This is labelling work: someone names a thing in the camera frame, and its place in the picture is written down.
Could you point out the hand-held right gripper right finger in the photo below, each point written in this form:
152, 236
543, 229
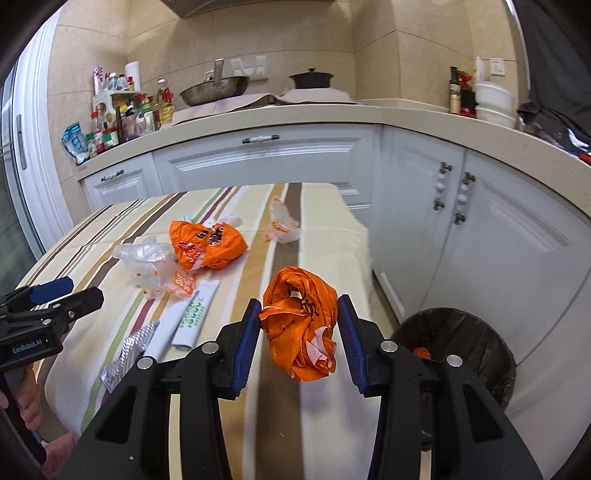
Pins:
351, 344

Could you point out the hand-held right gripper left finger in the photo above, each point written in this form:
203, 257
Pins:
244, 344

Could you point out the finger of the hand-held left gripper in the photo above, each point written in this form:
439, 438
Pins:
51, 288
76, 302

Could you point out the clear plastic bag orange dots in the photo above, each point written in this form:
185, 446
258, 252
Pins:
143, 254

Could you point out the trash bin with black liner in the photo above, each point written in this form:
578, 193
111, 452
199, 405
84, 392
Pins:
461, 332

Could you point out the person's left hand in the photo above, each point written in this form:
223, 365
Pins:
31, 397

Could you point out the white paper sleeve green print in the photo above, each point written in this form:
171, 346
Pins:
194, 318

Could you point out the silver foil blister pack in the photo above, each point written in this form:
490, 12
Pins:
124, 355

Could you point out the small orange plastic piece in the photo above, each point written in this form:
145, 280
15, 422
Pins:
422, 353

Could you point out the white green-printed wrapper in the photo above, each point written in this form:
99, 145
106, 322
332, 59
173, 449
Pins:
164, 332

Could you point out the orange plastic bag black print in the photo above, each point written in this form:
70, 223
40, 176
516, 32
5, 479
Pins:
217, 249

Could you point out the small clear plastic bag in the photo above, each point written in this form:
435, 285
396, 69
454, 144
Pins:
279, 226

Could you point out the striped tablecloth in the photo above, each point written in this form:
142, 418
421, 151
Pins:
258, 207

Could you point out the blue snack packet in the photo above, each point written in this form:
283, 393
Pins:
74, 143

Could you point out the white sliding door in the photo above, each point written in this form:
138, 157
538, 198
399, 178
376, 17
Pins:
37, 138

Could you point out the white kitchen cabinet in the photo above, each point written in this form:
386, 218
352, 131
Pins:
300, 161

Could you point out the group of condiment bottles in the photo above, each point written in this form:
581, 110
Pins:
138, 117

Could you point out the white condiment rack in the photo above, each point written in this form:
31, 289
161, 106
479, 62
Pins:
111, 97

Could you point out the paper towel roll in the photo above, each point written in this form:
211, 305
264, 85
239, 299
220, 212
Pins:
133, 76

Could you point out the beige stove cover cloth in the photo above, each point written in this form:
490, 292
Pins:
258, 100

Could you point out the steel wok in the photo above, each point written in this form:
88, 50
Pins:
212, 92

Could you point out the black lidded pot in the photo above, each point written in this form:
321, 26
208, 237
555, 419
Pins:
311, 79

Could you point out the white bowl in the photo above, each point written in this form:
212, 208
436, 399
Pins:
496, 117
494, 94

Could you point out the dark glass bottle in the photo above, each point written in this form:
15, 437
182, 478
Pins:
455, 94

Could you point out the red packets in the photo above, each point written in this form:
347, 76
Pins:
468, 99

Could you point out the white packet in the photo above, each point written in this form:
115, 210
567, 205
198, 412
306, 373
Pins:
481, 69

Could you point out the range hood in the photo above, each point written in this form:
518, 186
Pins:
249, 7

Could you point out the dark cloth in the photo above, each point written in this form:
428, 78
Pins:
554, 69

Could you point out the white wall rack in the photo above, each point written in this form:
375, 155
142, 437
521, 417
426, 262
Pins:
251, 67

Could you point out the white wall socket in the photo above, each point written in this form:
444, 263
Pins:
497, 66

